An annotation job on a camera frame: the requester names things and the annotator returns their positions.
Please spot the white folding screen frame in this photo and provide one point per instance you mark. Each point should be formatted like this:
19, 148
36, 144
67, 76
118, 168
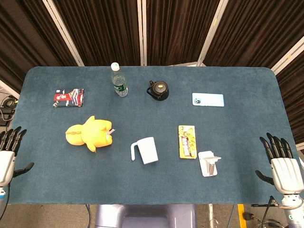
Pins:
143, 31

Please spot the yellow plush duck toy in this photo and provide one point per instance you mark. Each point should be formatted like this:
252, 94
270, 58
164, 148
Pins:
91, 133

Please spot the clear plastic water bottle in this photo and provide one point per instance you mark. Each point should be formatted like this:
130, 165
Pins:
119, 82

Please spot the light blue smartphone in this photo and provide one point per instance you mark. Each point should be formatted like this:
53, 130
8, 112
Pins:
208, 99

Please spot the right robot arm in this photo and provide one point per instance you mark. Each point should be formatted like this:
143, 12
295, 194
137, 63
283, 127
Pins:
293, 209

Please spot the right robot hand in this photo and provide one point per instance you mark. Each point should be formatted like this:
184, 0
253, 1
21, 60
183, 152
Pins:
284, 171

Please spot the lavender robot base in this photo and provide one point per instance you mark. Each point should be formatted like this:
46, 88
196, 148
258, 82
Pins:
146, 216

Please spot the white plastic mug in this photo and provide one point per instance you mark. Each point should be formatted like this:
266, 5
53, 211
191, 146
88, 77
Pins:
146, 150

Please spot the black teapot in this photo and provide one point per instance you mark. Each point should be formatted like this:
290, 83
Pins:
159, 90

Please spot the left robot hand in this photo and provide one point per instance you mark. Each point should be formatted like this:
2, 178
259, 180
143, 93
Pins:
6, 159

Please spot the red patterned flat box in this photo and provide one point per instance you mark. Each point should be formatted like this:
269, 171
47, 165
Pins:
69, 97

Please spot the yellow snack box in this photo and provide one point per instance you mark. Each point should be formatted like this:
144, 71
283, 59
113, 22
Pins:
187, 142

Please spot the blue felt table mat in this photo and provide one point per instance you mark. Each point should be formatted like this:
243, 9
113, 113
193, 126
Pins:
152, 171

